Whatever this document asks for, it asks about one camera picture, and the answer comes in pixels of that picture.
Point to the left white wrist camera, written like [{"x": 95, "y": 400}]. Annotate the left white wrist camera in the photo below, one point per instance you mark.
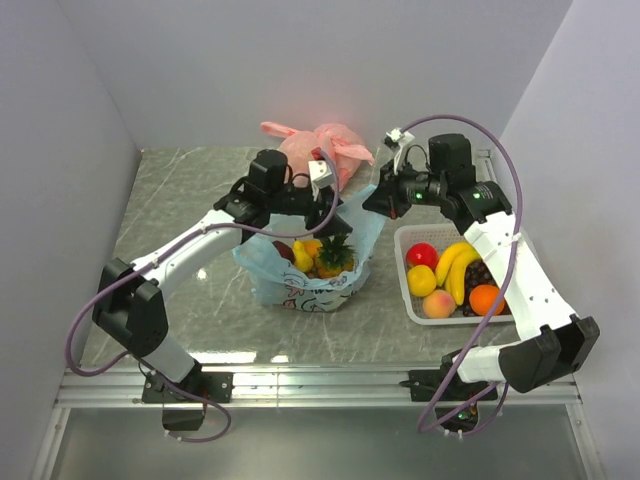
[{"x": 320, "y": 176}]

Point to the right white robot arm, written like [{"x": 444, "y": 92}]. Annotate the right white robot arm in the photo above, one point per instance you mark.
[{"x": 554, "y": 341}]

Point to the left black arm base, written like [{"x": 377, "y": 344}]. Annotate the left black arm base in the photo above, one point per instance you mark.
[{"x": 186, "y": 404}]

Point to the blue plastic bag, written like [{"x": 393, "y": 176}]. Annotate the blue plastic bag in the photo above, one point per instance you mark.
[{"x": 277, "y": 282}]

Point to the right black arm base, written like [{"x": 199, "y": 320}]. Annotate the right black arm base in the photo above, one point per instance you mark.
[{"x": 423, "y": 385}]

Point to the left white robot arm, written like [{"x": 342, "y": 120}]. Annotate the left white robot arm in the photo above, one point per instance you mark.
[{"x": 131, "y": 299}]

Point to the fake pineapple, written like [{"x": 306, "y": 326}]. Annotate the fake pineapple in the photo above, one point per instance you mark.
[{"x": 334, "y": 256}]

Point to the pink tied plastic bag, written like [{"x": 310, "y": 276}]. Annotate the pink tied plastic bag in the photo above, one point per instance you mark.
[{"x": 344, "y": 147}]

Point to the dark fake grape bunch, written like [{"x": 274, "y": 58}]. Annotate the dark fake grape bunch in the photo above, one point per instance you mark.
[{"x": 476, "y": 274}]

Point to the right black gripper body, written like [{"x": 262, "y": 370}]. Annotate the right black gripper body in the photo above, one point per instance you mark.
[{"x": 407, "y": 188}]

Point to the fake peach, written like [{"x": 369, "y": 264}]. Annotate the fake peach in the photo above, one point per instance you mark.
[{"x": 439, "y": 304}]

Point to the dark fake mangosteen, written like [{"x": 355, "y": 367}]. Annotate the dark fake mangosteen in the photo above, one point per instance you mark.
[{"x": 284, "y": 250}]

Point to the white plastic basket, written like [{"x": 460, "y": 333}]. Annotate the white plastic basket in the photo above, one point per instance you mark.
[{"x": 440, "y": 236}]

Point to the red fake apple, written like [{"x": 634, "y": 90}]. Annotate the red fake apple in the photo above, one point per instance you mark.
[{"x": 422, "y": 253}]

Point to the yellow fake orange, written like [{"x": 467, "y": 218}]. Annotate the yellow fake orange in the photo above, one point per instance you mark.
[{"x": 421, "y": 281}]

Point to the yellow fake mango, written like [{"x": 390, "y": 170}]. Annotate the yellow fake mango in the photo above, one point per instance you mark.
[{"x": 312, "y": 247}]

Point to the aluminium rail frame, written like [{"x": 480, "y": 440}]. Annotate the aluminium rail frame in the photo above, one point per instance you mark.
[{"x": 316, "y": 396}]

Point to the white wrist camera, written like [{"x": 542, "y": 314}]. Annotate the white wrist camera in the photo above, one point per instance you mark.
[
  {"x": 320, "y": 176},
  {"x": 398, "y": 142}
]

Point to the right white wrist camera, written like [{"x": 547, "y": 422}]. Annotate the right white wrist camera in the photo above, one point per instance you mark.
[{"x": 398, "y": 142}]

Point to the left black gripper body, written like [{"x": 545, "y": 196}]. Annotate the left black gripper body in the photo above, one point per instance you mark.
[{"x": 299, "y": 201}]

